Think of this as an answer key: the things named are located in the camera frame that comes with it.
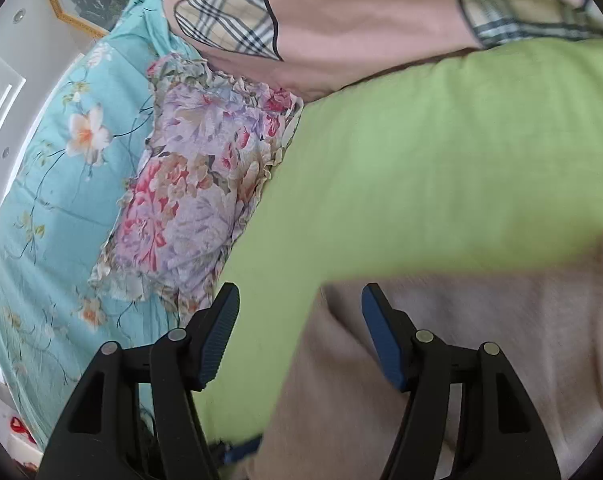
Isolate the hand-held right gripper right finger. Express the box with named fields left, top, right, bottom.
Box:
left=361, top=282, right=562, bottom=480

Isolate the green blanket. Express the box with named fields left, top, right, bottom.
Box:
left=194, top=37, right=603, bottom=448

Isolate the turquoise floral quilt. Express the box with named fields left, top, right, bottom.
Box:
left=0, top=0, right=212, bottom=453

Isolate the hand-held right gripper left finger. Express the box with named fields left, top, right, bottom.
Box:
left=39, top=282, right=241, bottom=480

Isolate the floral ruffled pillow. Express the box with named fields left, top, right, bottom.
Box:
left=88, top=52, right=305, bottom=328

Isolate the beige small garment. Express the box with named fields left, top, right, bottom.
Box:
left=241, top=232, right=603, bottom=480

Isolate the pink plaid-patch pillow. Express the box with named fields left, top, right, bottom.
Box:
left=162, top=0, right=603, bottom=103

